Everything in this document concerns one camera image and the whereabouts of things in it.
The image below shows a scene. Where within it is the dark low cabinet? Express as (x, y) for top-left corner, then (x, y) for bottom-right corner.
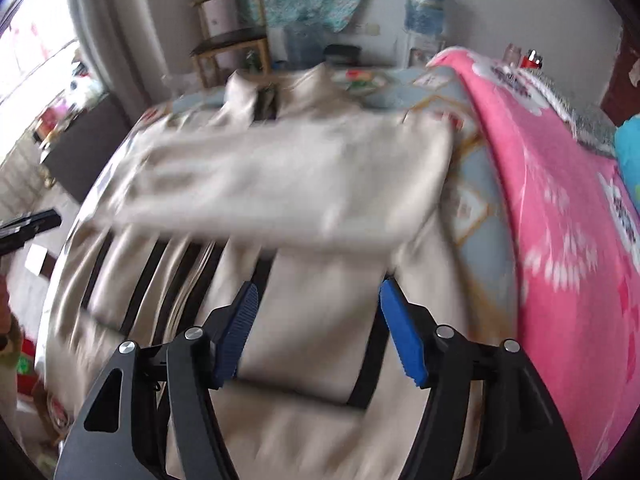
(39, 92), (136, 206)

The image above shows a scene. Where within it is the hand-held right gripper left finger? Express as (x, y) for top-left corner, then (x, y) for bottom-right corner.
(52, 282), (261, 480)

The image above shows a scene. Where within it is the white cylindrical appliance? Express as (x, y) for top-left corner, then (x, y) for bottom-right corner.
(196, 0), (241, 41)

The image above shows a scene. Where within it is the cyan pillow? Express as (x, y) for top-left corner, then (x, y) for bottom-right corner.
(614, 112), (640, 171)

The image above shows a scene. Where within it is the pink floral blanket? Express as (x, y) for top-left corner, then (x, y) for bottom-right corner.
(425, 46), (640, 480)

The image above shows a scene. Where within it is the fruit-print grey tablecloth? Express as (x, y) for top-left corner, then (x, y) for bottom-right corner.
(125, 65), (518, 301)

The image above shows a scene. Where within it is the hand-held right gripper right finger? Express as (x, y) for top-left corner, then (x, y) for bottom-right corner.
(378, 276), (583, 480)

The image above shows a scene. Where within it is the grey lace cloth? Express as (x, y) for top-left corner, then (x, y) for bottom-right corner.
(492, 62), (621, 158)

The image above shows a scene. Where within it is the brown cardboard box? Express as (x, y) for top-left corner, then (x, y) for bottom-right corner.
(24, 244), (58, 278)

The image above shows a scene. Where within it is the red paper bag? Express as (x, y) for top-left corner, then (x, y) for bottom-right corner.
(17, 337), (46, 396)

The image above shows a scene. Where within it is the wooden chair with dark seat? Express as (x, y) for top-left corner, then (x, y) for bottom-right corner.
(189, 0), (273, 88)

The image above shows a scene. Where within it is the black trash bin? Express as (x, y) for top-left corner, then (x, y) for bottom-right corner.
(324, 44), (363, 67)

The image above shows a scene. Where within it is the empty clear water jug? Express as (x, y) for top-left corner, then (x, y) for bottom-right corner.
(284, 22), (326, 66)

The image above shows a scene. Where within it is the brown door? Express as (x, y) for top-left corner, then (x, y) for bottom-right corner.
(600, 25), (640, 126)

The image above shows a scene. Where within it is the white water dispenser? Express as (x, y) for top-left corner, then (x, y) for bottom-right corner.
(400, 30), (446, 68)

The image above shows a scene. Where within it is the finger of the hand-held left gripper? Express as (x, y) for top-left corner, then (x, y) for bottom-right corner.
(0, 209), (62, 257)

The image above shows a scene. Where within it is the blue water jug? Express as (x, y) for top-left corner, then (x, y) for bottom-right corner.
(404, 0), (447, 38)

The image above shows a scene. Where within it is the beige jacket with black trim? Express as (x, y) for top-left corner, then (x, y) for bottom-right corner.
(37, 62), (523, 480)

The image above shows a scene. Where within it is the grey curtain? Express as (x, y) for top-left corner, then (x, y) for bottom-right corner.
(62, 0), (201, 126)

